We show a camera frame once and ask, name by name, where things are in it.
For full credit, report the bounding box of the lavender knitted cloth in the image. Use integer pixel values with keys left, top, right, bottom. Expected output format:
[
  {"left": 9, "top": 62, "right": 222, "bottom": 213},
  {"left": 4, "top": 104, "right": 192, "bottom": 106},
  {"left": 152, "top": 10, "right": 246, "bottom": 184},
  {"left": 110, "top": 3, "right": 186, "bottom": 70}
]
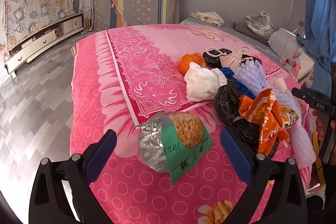
[{"left": 234, "top": 60, "right": 316, "bottom": 169}]

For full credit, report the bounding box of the orange snack wrapper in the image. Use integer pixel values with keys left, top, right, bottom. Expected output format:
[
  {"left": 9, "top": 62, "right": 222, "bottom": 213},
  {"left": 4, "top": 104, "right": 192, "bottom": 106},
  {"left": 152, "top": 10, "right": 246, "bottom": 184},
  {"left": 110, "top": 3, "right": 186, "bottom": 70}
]
[{"left": 239, "top": 89, "right": 299, "bottom": 156}]

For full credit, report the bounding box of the black plastic bag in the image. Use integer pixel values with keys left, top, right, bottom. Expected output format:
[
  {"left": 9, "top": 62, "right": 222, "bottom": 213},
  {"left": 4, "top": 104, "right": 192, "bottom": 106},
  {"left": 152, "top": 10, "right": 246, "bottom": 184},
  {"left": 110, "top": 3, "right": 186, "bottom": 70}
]
[{"left": 214, "top": 79, "right": 259, "bottom": 153}]

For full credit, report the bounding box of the blue cloth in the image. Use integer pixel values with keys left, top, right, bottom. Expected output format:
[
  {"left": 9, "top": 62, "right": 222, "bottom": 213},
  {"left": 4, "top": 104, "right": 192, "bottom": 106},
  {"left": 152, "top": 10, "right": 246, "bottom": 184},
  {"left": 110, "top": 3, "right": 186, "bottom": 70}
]
[{"left": 220, "top": 67, "right": 256, "bottom": 99}]

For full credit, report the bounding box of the green noodle snack packet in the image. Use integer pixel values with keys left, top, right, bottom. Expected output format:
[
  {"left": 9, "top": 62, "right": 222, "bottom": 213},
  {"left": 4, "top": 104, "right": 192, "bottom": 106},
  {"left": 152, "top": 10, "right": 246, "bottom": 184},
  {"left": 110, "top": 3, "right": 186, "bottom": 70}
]
[{"left": 138, "top": 111, "right": 213, "bottom": 185}]

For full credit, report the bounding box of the white plastic bag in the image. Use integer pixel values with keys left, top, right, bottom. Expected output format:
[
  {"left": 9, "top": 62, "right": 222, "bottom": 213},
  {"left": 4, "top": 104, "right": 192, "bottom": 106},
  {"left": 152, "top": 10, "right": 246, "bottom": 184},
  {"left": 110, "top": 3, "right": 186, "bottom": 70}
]
[{"left": 184, "top": 63, "right": 227, "bottom": 102}]

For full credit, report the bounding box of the orange tangerine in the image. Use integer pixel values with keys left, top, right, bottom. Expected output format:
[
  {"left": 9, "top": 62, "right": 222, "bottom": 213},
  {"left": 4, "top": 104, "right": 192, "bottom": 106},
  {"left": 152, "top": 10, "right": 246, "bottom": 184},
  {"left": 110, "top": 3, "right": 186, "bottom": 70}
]
[{"left": 179, "top": 53, "right": 206, "bottom": 75}]

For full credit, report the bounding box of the person's right hand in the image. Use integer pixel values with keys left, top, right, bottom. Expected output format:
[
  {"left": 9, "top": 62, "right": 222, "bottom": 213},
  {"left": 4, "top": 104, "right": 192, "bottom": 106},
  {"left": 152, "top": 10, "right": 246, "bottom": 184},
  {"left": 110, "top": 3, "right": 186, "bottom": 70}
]
[{"left": 313, "top": 110, "right": 336, "bottom": 165}]

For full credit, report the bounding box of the yellow tape roll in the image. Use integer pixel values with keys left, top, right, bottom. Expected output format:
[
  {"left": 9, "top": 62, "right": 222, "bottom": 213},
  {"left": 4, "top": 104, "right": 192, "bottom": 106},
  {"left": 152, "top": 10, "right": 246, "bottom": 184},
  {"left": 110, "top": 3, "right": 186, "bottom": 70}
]
[{"left": 312, "top": 130, "right": 326, "bottom": 191}]

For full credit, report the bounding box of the baby print pillow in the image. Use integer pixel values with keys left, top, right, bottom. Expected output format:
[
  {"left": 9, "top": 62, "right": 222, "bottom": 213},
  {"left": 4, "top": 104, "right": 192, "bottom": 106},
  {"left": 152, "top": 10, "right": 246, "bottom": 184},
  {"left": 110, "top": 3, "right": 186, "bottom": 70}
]
[{"left": 281, "top": 50, "right": 314, "bottom": 82}]

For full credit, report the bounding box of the blue curtain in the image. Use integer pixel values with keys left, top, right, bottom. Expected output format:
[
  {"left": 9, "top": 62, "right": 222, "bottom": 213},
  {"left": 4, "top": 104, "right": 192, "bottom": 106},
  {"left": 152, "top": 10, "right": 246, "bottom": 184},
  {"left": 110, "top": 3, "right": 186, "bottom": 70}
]
[{"left": 297, "top": 0, "right": 335, "bottom": 96}]

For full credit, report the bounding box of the grey cushion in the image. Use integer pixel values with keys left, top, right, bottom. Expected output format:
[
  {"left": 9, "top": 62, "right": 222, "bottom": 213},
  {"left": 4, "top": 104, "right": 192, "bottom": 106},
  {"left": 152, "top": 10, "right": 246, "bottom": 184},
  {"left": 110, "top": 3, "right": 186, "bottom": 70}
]
[{"left": 268, "top": 28, "right": 306, "bottom": 59}]

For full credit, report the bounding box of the white tiger plush toy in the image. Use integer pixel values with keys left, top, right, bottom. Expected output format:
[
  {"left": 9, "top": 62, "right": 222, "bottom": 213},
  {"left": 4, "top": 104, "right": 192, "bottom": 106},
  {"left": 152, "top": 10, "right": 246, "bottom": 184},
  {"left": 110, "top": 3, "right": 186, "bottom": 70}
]
[{"left": 245, "top": 10, "right": 276, "bottom": 39}]

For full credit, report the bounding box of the beige crumpled cloth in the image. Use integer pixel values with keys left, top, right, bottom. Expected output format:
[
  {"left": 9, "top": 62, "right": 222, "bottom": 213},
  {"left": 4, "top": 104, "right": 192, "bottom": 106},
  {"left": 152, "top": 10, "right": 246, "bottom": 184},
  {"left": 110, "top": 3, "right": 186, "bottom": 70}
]
[{"left": 190, "top": 11, "right": 224, "bottom": 27}]

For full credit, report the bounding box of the pink floral blanket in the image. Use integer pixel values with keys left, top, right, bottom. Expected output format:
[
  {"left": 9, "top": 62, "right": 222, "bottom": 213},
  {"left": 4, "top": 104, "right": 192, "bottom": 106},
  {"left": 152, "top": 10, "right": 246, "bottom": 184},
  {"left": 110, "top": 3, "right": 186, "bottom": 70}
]
[{"left": 70, "top": 24, "right": 299, "bottom": 223}]

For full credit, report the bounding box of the white TV cabinet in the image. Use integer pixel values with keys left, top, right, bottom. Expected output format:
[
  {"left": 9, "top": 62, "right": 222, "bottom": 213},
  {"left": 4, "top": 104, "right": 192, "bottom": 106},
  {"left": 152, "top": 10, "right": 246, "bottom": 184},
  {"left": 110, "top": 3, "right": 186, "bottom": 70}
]
[{"left": 4, "top": 12, "right": 84, "bottom": 79}]

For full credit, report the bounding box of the cartoon print cover cloth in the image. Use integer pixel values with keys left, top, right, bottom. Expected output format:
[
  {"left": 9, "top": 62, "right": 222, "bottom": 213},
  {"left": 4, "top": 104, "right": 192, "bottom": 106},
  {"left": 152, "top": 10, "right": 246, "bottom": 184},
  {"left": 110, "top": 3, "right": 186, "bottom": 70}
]
[{"left": 1, "top": 0, "right": 76, "bottom": 60}]

